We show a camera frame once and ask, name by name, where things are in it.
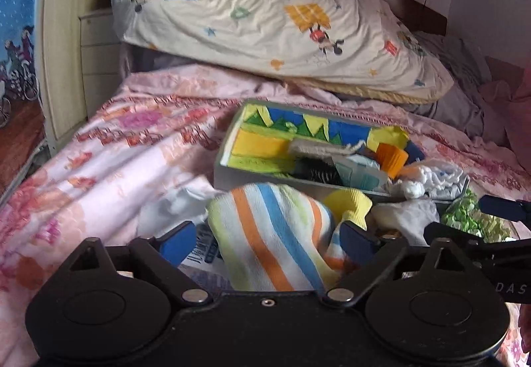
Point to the orange sock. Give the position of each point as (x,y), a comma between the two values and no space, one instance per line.
(392,159)

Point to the grey bedding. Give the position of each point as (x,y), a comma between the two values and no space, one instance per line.
(456,101)

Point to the striped towel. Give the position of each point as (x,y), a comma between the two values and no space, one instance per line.
(265,238)

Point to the white printed packet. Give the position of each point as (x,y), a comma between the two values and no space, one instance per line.
(203,255)

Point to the grey box with colourful lining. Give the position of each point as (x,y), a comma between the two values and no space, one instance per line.
(253,143)

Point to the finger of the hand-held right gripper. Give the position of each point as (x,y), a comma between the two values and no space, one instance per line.
(506,209)
(456,237)

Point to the teal grey cloth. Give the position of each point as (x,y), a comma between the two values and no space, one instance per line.
(361,174)

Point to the yellow cloth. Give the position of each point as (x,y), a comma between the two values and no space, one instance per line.
(388,136)

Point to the white printed baby cloth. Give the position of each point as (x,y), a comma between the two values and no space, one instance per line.
(435,178)

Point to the beige wooden cabinet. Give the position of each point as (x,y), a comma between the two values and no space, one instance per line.
(62,59)

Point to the yellow sock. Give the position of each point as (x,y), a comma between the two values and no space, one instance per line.
(348,203)

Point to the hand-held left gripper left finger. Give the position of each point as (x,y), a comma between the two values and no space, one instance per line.
(178,241)

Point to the pink floral bedsheet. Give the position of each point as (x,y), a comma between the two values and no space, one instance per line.
(124,151)

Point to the grey white sock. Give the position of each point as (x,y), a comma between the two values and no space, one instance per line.
(319,147)

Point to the cartoon print pillow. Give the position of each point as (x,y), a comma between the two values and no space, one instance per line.
(249,18)

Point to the black cloth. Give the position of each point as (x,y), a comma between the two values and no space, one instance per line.
(319,172)

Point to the blue cloth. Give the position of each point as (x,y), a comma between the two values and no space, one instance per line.
(415,151)

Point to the green patterned sock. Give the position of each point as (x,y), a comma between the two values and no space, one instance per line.
(468,217)

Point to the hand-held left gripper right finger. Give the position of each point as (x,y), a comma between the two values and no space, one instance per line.
(357,242)

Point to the wooden headboard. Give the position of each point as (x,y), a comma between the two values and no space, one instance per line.
(415,14)

